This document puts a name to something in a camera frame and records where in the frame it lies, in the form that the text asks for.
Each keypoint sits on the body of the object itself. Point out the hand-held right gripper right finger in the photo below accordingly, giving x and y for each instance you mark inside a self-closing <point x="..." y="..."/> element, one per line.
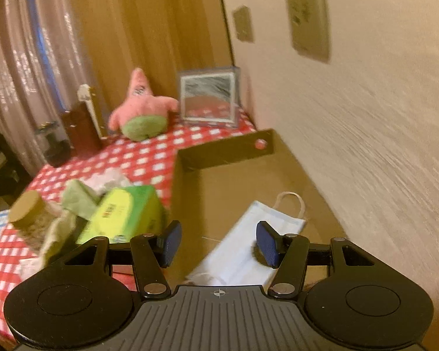
<point x="267" y="243"/>

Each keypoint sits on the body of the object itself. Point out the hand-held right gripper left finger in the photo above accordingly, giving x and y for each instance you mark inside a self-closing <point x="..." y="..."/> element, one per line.
<point x="170" y="243"/>

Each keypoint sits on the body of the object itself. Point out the white face mask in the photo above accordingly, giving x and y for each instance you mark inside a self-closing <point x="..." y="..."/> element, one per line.
<point x="237" y="248"/>

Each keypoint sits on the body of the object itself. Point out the brown cardboard box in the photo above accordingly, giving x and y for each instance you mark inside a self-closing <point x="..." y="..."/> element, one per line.
<point x="219" y="190"/>

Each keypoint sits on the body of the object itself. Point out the pale green cloth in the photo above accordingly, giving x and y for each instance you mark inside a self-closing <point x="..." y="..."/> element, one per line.
<point x="64" y="234"/>

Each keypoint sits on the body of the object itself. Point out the green tissue box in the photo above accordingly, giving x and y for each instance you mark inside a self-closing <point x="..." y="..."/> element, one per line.
<point x="124" y="208"/>

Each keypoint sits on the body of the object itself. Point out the red checkered tablecloth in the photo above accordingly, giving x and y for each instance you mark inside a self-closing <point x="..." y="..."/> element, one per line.
<point x="139" y="157"/>

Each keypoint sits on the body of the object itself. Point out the pink starfish plush toy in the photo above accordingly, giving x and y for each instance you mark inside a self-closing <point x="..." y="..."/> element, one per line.
<point x="139" y="106"/>

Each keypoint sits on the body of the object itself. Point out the plastic jar with brown lid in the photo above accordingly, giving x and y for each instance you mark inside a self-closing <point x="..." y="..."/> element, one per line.
<point x="31" y="215"/>

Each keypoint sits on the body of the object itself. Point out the brown cylindrical canister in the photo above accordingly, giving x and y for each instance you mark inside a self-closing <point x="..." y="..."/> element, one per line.
<point x="82" y="128"/>

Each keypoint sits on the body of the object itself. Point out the glass jar with dark contents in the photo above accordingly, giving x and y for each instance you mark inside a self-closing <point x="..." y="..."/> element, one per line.
<point x="53" y="146"/>

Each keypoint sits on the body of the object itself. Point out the white topped wooden holder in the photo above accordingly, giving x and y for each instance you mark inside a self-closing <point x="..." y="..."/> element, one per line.
<point x="89" y="106"/>

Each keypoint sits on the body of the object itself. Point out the wooden wardrobe panel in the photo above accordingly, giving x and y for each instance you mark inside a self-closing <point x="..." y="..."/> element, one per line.
<point x="150" y="22"/>

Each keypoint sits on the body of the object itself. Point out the sheer patterned curtain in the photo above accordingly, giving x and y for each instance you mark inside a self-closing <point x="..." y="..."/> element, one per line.
<point x="18" y="51"/>

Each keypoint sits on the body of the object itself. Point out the clear acrylic picture frame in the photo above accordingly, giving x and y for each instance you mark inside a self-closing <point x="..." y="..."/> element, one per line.
<point x="206" y="97"/>

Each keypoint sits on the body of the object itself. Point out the beige wall switch plate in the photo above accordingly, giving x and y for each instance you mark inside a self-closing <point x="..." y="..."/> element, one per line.
<point x="243" y="23"/>

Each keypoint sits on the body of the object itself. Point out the beige wall socket plate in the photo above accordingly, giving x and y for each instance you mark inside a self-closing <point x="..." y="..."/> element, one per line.
<point x="307" y="18"/>

